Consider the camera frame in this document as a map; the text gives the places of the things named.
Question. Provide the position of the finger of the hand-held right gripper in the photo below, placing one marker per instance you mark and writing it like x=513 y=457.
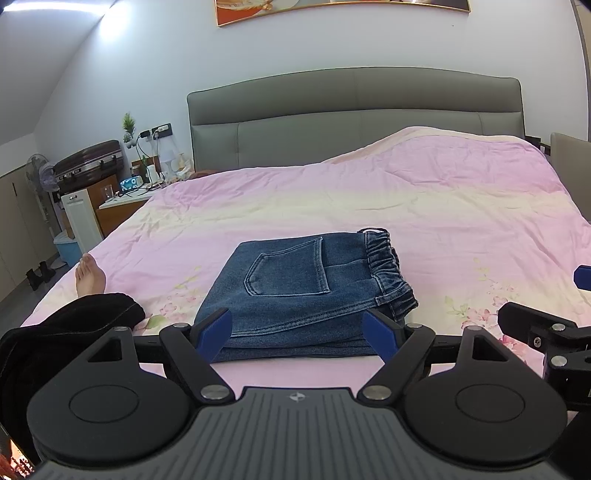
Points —
x=584 y=278
x=531 y=323

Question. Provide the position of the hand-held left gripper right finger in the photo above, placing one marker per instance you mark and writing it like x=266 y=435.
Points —
x=378 y=330

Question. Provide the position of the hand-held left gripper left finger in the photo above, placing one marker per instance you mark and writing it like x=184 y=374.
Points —
x=217 y=330

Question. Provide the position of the blue denim pants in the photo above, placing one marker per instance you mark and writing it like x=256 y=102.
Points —
x=295 y=295

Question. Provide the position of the beige padded side furniture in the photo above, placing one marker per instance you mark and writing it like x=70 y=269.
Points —
x=572 y=157

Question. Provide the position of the pink floral blanket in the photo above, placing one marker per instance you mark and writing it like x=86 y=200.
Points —
x=369 y=198

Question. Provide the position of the person's bare foot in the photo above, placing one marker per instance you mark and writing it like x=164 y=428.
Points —
x=90 y=277

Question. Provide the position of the person's black trouser leg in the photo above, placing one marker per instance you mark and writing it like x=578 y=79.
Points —
x=69 y=323

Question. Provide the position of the wooden nightstand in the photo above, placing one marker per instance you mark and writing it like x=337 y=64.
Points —
x=122 y=212

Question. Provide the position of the blue patterned box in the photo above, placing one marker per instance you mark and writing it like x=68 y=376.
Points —
x=130 y=184

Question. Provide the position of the light blue bin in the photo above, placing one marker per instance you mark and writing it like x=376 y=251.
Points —
x=66 y=249

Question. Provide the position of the white floor appliance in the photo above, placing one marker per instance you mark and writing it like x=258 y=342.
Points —
x=83 y=221

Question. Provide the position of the clear drinking glass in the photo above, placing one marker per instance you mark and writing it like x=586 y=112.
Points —
x=108 y=193

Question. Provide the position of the dark brown suitcase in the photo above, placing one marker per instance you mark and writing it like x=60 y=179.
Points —
x=87 y=164

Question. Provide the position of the grey padded headboard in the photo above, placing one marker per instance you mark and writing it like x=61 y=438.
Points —
x=351 y=120

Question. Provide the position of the beige cabinet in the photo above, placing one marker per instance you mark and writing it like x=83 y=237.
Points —
x=21 y=230

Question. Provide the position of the small green potted plant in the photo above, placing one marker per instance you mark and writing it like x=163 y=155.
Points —
x=128 y=127

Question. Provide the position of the standing fan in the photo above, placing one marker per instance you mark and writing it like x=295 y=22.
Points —
x=44 y=177

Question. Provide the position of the black wall socket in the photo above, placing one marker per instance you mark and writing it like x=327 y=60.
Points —
x=157 y=130

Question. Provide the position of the framed wall picture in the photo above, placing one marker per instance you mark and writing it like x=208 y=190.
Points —
x=341 y=7

